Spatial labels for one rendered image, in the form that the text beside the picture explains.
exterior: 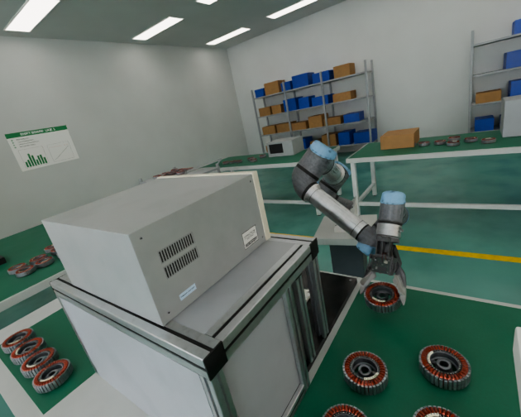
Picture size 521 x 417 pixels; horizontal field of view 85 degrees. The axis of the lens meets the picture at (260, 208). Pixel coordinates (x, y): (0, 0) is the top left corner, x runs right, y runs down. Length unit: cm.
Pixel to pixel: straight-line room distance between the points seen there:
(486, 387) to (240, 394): 60
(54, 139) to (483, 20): 792
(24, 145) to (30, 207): 101
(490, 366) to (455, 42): 673
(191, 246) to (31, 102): 576
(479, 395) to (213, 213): 75
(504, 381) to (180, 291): 80
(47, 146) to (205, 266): 565
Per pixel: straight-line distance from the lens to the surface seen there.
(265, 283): 65
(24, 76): 636
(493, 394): 96
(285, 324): 75
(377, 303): 102
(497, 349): 107
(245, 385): 67
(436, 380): 92
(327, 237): 162
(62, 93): 647
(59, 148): 626
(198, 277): 66
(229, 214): 70
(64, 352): 145
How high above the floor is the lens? 147
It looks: 19 degrees down
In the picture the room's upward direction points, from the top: 12 degrees counter-clockwise
